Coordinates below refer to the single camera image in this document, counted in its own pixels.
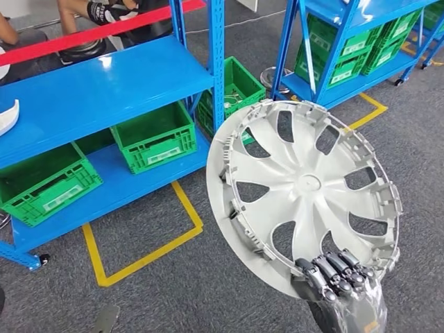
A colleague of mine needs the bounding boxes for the yellow floor tape outline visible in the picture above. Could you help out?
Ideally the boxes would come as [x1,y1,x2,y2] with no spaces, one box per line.
[291,92,389,132]
[402,41,444,67]
[81,180,204,289]

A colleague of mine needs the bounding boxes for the red barrier tape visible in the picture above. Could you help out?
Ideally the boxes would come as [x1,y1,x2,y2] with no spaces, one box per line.
[0,0,206,67]

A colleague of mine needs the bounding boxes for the person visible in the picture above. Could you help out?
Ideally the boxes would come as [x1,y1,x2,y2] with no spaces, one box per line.
[57,0,139,37]
[0,12,20,81]

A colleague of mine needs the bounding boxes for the white floor cable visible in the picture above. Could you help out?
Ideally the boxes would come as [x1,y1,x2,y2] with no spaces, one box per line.
[183,9,288,35]

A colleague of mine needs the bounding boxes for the white plastic car part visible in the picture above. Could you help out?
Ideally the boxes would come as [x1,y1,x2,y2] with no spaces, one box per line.
[0,99,20,137]

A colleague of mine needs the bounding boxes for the grey wheel hubcap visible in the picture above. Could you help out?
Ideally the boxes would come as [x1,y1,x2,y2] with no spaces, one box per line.
[206,99,403,302]

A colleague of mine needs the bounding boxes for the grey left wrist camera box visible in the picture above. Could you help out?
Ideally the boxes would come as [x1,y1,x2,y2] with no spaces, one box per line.
[93,305,121,333]

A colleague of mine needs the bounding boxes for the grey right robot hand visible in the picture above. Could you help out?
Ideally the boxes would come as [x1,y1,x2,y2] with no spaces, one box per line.
[291,248,387,333]

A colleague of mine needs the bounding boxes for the chrome round floor disc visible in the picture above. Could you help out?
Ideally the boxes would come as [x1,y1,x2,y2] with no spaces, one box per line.
[260,66,293,90]

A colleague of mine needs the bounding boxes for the blue metal shelf rack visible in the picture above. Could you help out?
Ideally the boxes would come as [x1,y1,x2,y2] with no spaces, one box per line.
[270,0,444,109]
[0,0,227,272]

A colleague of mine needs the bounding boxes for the small metal wire parts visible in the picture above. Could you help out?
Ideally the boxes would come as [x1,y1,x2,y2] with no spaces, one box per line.
[224,93,243,110]

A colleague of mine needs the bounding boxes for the black round stool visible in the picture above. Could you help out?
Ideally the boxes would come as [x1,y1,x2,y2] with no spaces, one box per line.
[57,39,107,66]

